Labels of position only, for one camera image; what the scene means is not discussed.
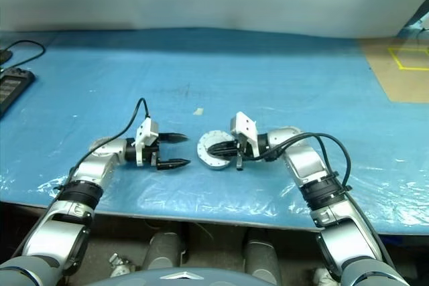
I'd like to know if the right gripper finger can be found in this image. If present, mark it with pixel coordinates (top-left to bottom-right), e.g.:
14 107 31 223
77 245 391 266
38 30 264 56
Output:
207 149 239 159
209 141 239 151

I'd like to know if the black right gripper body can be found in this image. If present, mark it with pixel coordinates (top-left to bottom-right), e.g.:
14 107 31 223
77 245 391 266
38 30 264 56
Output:
234 133 250 171

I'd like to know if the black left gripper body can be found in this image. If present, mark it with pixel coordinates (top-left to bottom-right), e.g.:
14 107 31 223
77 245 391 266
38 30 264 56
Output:
143 138 162 168

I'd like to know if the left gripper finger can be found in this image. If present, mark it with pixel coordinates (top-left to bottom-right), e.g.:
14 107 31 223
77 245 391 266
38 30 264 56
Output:
158 132 190 144
156 158 192 171

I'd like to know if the blue plastic table sheet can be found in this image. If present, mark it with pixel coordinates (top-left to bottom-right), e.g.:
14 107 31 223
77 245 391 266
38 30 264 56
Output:
0 27 429 235

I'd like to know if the dark rounded robot leg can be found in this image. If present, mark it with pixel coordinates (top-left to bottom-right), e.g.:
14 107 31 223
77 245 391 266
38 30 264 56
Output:
145 231 187 271
244 228 283 285

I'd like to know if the white robot foot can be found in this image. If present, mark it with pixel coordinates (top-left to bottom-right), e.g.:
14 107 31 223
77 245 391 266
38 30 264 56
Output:
107 253 137 279
313 267 340 284

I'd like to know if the grey robot torso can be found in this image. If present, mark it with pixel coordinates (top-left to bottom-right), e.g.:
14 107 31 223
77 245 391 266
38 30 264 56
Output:
83 267 293 286

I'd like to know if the black flat electronic device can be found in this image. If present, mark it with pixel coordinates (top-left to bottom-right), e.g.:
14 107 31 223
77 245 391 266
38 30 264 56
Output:
0 68 36 118

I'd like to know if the brown cardboard sheet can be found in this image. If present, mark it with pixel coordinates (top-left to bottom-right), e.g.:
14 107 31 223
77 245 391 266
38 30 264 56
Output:
357 36 429 103

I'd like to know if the grey background equipment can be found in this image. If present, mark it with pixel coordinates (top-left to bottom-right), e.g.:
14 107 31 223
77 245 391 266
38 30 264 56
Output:
398 4 429 41

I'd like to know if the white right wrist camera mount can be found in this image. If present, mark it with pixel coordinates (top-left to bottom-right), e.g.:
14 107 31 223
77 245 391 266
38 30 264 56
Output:
229 111 261 161

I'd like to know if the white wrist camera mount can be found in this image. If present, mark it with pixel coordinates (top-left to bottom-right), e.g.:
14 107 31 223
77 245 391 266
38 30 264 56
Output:
229 111 261 161
135 118 160 168

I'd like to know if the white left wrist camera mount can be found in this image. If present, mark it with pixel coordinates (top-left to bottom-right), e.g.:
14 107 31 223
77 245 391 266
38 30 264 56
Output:
135 118 160 168

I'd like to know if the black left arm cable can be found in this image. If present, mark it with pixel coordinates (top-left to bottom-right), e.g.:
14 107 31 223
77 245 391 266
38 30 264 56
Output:
56 98 151 194

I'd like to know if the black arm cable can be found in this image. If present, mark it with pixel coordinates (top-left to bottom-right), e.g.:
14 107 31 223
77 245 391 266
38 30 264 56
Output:
56 98 151 194
264 132 396 267

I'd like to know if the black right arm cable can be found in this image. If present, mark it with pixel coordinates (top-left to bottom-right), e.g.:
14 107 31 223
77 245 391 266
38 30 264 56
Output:
264 132 396 267

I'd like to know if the thin black table cable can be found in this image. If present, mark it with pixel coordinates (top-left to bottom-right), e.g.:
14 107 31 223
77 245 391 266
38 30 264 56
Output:
0 40 46 72

